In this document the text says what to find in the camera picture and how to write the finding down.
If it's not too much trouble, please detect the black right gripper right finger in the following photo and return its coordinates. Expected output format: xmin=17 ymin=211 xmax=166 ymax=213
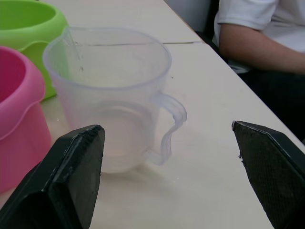
xmin=231 ymin=120 xmax=305 ymax=229

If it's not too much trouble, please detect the clear plastic measuring cup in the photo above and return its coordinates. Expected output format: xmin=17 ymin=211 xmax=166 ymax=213
xmin=42 ymin=26 xmax=188 ymax=174

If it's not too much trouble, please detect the person in white t-shirt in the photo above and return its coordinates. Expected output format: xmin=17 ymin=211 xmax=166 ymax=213
xmin=200 ymin=0 xmax=305 ymax=141

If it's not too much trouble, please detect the green plastic bucket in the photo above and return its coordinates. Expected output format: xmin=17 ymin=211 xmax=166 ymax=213
xmin=0 ymin=0 xmax=69 ymax=100

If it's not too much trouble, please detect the pink plastic bucket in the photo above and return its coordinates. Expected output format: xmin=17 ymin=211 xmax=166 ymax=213
xmin=0 ymin=46 xmax=52 ymax=194

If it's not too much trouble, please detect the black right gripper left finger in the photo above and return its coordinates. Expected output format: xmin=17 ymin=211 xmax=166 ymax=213
xmin=0 ymin=124 xmax=106 ymax=229

